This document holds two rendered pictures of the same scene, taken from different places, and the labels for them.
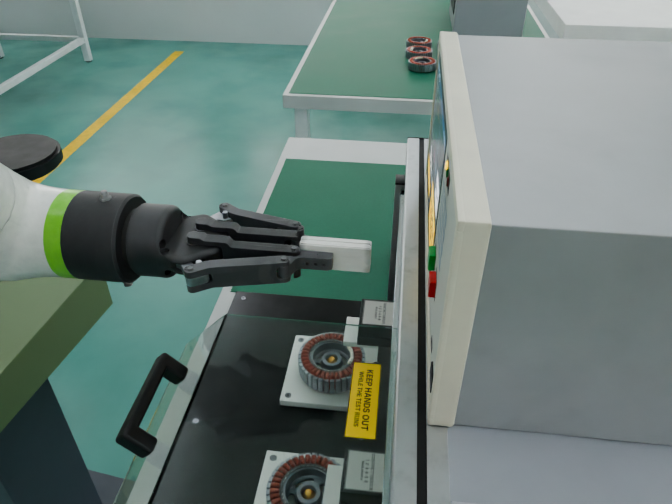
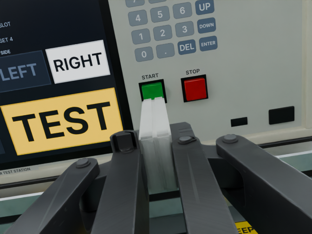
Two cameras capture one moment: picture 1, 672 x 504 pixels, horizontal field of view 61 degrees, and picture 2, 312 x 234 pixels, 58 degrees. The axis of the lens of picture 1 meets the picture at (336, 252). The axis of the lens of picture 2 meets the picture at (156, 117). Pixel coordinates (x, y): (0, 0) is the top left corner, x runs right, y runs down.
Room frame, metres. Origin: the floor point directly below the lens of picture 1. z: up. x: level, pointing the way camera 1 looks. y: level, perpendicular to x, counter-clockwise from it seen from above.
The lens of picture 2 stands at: (0.47, 0.15, 1.24)
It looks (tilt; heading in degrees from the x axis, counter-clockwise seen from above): 18 degrees down; 265
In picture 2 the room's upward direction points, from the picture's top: 10 degrees counter-clockwise
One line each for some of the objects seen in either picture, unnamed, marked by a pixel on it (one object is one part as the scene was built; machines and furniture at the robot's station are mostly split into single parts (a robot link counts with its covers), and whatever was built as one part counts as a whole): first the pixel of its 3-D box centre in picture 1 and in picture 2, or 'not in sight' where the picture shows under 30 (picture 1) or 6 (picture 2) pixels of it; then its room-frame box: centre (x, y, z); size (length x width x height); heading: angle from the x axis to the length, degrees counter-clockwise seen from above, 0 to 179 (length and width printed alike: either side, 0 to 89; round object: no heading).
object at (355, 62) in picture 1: (424, 104); not in sight; (2.88, -0.46, 0.37); 1.85 x 1.10 x 0.75; 173
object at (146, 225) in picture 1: (182, 242); not in sight; (0.48, 0.16, 1.18); 0.09 x 0.08 x 0.07; 83
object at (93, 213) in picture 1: (114, 240); not in sight; (0.49, 0.23, 1.18); 0.09 x 0.06 x 0.12; 173
